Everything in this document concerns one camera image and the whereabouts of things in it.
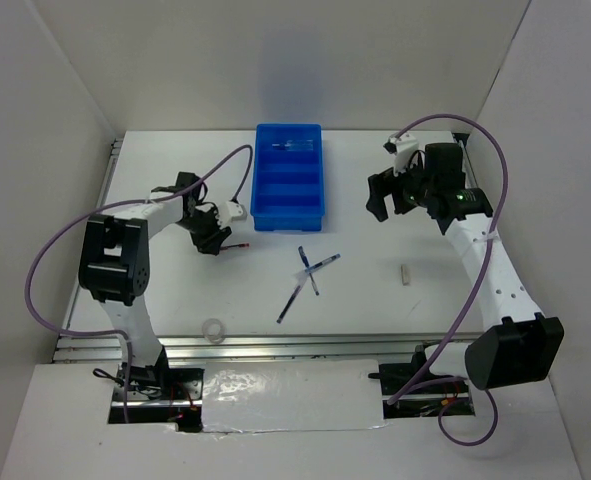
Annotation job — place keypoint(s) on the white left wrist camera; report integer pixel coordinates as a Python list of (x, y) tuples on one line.
[(229, 212)]

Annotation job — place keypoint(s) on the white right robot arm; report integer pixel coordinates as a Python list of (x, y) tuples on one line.
[(519, 342)]

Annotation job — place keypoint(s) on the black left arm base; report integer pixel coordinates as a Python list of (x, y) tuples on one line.
[(178, 402)]

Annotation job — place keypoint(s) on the white eraser block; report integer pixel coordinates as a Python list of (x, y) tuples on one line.
[(405, 276)]

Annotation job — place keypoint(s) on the blue compartment storage bin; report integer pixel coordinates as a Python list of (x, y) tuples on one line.
[(287, 191)]

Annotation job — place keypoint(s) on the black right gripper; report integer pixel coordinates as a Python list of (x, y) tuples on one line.
[(385, 183)]

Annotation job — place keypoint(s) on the dark blue gel pen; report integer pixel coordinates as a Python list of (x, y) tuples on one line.
[(301, 281)]

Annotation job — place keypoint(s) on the aluminium table frame rail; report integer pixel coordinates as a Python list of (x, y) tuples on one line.
[(355, 306)]

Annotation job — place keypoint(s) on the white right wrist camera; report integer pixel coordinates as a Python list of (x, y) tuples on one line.
[(403, 148)]

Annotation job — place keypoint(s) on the red gel pen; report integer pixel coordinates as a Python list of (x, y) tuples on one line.
[(235, 246)]

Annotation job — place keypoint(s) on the clear tape roll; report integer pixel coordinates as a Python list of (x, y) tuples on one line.
[(214, 331)]

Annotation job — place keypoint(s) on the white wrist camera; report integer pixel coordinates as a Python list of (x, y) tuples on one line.
[(403, 148), (229, 212)]

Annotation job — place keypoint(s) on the white front cover board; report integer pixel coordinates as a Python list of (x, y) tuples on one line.
[(295, 396)]

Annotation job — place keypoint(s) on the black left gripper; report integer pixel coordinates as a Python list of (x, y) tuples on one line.
[(211, 243)]

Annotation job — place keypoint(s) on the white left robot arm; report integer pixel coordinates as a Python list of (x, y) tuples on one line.
[(115, 264)]

